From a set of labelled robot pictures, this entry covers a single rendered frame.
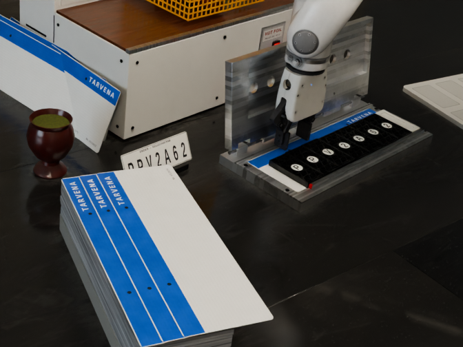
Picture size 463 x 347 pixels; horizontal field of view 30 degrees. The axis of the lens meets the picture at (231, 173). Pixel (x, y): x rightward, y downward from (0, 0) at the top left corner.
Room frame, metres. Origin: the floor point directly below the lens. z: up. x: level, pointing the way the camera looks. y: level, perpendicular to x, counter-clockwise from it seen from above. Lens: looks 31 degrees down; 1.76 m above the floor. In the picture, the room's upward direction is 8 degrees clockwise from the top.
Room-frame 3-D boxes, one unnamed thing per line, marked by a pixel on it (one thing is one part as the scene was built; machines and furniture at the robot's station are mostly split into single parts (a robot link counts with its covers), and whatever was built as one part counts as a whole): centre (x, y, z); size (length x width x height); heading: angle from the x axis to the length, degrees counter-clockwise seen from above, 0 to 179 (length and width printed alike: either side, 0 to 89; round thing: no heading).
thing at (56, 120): (1.32, 0.33, 0.96); 0.09 x 0.09 x 0.11
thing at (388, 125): (1.63, -0.31, 0.93); 0.10 x 0.05 x 0.01; 50
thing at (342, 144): (1.52, -0.22, 0.93); 0.10 x 0.05 x 0.01; 50
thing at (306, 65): (1.51, -0.11, 1.11); 0.09 x 0.08 x 0.03; 140
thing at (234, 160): (1.54, -0.19, 0.92); 0.44 x 0.21 x 0.04; 140
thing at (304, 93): (1.51, -0.11, 1.05); 0.10 x 0.07 x 0.11; 140
